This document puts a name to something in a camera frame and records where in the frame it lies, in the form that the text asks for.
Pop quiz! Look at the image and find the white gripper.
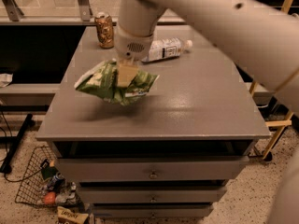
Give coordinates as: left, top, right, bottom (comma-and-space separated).
114, 26, 153, 88

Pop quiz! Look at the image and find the green jalapeno chip bag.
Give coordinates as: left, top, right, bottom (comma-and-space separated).
74, 59, 159, 105

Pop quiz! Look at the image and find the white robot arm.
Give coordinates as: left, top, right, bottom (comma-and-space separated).
115, 0, 299, 116

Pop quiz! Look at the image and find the dark green bag in basket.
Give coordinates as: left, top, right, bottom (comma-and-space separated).
41, 161, 58, 180

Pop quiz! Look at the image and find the yellow chip bag on floor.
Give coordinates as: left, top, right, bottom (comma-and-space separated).
57, 206, 89, 224

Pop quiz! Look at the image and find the clear plastic water bottle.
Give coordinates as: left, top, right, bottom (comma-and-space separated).
142, 37, 192, 63

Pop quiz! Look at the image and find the gold soda can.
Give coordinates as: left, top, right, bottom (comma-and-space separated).
94, 12, 114, 49

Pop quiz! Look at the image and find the grey drawer cabinet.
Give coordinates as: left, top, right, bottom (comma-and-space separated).
37, 26, 269, 210

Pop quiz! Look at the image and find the top grey drawer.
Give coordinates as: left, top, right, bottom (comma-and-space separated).
55, 156, 249, 182

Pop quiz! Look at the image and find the grey drawer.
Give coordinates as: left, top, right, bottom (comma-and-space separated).
55, 156, 249, 182
93, 205, 213, 218
78, 186, 227, 203

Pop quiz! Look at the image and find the white crumpled paper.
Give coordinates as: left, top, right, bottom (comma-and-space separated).
0, 74, 13, 88

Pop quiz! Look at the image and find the middle grey drawer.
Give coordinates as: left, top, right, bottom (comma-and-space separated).
78, 186, 227, 203

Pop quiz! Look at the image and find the blue can in basket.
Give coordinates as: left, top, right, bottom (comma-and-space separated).
47, 172, 64, 191

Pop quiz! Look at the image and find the orange fruit in basket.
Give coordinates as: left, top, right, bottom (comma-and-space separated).
44, 191, 56, 205

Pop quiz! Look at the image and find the bottom grey drawer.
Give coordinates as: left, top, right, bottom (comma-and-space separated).
93, 205, 213, 218

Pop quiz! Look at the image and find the black floor stand leg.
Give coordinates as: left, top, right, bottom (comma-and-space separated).
0, 105, 49, 174

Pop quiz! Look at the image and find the metal railing frame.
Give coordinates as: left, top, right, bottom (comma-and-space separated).
0, 0, 186, 26

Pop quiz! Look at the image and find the black cable on floor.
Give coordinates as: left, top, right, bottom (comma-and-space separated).
0, 109, 48, 183

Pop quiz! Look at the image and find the black wire basket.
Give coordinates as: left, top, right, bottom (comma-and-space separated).
15, 147, 80, 208

